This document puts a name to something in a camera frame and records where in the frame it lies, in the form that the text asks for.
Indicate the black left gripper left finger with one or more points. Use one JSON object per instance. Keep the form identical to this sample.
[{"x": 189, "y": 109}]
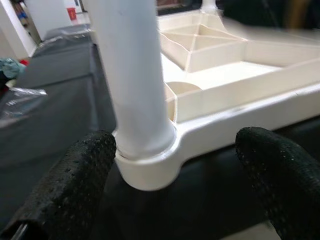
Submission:
[{"x": 70, "y": 190}]

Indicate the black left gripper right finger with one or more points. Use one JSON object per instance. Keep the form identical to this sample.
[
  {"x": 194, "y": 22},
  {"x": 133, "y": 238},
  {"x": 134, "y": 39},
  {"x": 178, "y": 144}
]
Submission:
[{"x": 282, "y": 187}]

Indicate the white plastic table leg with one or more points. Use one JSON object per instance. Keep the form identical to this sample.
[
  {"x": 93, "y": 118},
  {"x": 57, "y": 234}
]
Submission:
[
  {"x": 130, "y": 75},
  {"x": 210, "y": 6}
]

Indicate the white plastic table top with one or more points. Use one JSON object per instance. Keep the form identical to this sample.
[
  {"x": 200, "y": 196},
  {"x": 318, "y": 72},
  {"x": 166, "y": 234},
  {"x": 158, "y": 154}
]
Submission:
[{"x": 225, "y": 120}]

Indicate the black table cloth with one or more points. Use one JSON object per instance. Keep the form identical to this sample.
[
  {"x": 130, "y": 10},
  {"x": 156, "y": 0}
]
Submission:
[{"x": 62, "y": 100}]

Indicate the clear tape strip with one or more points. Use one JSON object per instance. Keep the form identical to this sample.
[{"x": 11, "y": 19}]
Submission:
[{"x": 20, "y": 100}]

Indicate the green red cloth bundle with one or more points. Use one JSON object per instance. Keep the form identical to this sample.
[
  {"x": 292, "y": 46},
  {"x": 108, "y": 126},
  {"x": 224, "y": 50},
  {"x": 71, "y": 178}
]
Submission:
[{"x": 10, "y": 67}]

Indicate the red small bucket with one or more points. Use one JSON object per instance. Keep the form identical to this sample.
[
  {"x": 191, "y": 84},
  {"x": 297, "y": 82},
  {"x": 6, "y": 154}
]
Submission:
[{"x": 71, "y": 13}]

